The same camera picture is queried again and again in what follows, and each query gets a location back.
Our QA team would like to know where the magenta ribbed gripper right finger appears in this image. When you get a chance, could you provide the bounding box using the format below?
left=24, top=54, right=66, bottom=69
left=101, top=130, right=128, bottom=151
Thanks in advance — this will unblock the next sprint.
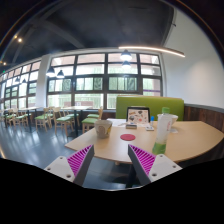
left=128, top=144, right=181, bottom=185

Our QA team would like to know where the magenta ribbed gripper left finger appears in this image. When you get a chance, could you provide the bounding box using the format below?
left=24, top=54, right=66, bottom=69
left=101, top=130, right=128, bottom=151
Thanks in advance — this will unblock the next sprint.
left=45, top=145, right=94, bottom=186

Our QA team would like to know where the red round coaster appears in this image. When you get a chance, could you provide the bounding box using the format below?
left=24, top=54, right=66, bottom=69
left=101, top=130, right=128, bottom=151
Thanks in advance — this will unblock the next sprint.
left=120, top=134, right=136, bottom=141

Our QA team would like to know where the small stacked card box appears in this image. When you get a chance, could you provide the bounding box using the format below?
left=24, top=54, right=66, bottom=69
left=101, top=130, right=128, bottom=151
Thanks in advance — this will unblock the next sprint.
left=126, top=123, right=137, bottom=129

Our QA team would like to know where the beige paper cup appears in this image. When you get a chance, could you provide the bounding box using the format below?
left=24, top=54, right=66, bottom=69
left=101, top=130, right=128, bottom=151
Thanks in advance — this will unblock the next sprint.
left=94, top=120, right=112, bottom=139

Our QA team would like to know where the small blue-capped bottle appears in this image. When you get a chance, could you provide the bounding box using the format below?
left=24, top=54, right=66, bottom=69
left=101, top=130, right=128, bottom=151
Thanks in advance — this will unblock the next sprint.
left=146, top=116, right=154, bottom=131

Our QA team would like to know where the clear bottle green cap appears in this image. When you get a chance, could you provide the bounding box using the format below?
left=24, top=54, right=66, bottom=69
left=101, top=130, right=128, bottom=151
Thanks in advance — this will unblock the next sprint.
left=152, top=107, right=172, bottom=155

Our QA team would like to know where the wooden chair green seat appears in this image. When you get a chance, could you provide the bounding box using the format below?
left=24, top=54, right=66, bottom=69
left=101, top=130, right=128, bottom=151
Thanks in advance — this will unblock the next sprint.
left=14, top=108, right=29, bottom=127
left=53, top=107, right=73, bottom=134
left=35, top=108, right=51, bottom=130
left=82, top=107, right=103, bottom=133

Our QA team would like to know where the colourful printed sign stand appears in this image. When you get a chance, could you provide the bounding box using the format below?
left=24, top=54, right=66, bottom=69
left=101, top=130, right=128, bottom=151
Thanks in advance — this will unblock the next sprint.
left=126, top=107, right=150, bottom=124

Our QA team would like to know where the white bowl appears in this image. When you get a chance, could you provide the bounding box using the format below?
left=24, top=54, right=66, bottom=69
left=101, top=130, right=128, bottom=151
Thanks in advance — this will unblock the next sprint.
left=157, top=114, right=178, bottom=133

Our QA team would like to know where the light wooden dining table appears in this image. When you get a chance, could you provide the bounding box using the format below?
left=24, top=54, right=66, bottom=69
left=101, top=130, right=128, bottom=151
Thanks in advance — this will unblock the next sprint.
left=63, top=106, right=90, bottom=138
left=19, top=106, right=41, bottom=133

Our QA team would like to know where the green upholstered booth bench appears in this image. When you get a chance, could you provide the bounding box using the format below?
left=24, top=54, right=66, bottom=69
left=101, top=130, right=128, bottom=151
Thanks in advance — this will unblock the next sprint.
left=116, top=95, right=184, bottom=121

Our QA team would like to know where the dark pendant lamp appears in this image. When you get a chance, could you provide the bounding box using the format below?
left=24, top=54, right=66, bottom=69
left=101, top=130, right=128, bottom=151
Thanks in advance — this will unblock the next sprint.
left=120, top=50, right=132, bottom=61
left=56, top=70, right=65, bottom=78
left=46, top=66, right=55, bottom=77

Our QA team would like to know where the long linear ceiling light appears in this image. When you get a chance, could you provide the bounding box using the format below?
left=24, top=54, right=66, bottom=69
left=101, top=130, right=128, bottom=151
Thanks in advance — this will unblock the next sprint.
left=118, top=46, right=185, bottom=58

